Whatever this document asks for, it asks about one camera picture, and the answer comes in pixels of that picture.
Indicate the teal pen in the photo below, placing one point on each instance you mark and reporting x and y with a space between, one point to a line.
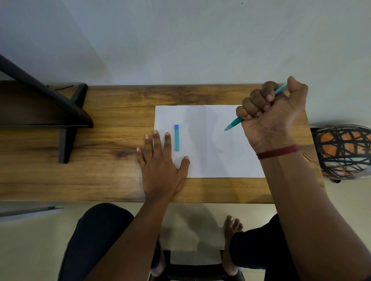
234 124

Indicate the person's left forearm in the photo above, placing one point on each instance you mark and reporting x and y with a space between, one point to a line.
130 243

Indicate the person's left leg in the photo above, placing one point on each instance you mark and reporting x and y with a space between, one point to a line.
92 237

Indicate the teal blue pen cap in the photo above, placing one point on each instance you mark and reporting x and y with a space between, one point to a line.
176 139

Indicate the person's right foot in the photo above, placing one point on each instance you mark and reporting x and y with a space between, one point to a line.
230 228

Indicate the person's foot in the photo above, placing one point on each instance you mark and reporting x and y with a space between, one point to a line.
230 228
158 265

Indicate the person's right middle finger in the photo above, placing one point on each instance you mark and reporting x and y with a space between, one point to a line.
258 99

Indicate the black shelf frame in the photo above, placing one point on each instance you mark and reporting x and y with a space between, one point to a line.
66 110

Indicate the person's right thumb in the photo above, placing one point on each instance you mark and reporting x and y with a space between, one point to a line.
297 89

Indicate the person's right forearm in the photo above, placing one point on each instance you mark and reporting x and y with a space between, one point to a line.
307 220

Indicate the red wrist thread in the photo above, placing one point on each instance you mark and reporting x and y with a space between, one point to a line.
278 152

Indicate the person's left little finger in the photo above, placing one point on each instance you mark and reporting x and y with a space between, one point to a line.
140 157

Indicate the person's left thumb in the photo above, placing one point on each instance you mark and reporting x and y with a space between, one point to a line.
183 164

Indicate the person's right little finger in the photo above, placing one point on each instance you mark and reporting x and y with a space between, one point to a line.
243 113

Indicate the person's left hand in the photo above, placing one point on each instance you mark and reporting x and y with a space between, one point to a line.
159 176

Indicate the person's left middle finger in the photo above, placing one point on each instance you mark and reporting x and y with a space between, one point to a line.
157 144

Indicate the orange black patterned helmet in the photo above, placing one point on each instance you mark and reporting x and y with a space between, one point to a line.
343 152

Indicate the person's right leg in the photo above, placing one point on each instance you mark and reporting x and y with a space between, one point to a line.
260 249

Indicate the person's right hand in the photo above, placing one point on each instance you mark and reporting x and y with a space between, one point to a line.
272 124

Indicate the white paper sheet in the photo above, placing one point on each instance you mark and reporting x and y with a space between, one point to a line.
208 144

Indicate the person's leg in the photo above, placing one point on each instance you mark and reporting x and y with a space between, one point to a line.
260 249
92 237

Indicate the person's left foot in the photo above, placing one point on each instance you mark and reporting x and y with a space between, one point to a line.
158 265

